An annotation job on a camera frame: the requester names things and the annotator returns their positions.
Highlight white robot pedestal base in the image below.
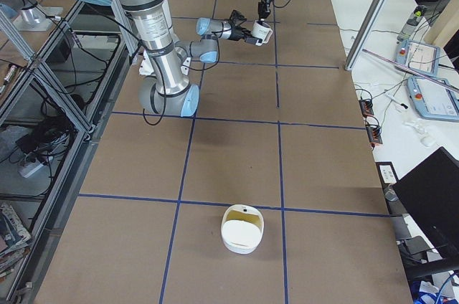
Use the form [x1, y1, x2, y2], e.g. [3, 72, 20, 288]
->
[139, 50, 191, 77]

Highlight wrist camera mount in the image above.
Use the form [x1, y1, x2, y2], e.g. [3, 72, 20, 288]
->
[229, 9, 247, 25]

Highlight blue teach pendant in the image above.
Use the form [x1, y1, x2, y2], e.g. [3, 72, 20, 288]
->
[395, 39, 441, 77]
[407, 76, 458, 122]

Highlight aluminium frame post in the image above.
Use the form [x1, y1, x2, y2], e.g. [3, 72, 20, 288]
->
[344, 0, 386, 71]

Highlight white mug with handle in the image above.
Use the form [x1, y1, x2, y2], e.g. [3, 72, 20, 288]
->
[251, 20, 273, 46]

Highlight clear water bottle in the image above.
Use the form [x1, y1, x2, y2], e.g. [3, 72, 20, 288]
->
[397, 4, 427, 42]

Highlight near blue teach pendant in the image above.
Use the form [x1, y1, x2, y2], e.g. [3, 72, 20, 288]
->
[407, 76, 458, 122]

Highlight reacher grabber tool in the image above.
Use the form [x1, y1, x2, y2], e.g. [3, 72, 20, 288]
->
[362, 49, 459, 93]

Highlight black monitor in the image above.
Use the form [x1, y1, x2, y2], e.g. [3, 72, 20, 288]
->
[394, 147, 458, 258]

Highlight white oval bin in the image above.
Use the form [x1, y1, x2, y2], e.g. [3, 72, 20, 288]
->
[220, 204, 265, 255]

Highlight far blue teach pendant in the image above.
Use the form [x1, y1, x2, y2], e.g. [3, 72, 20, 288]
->
[395, 39, 441, 77]

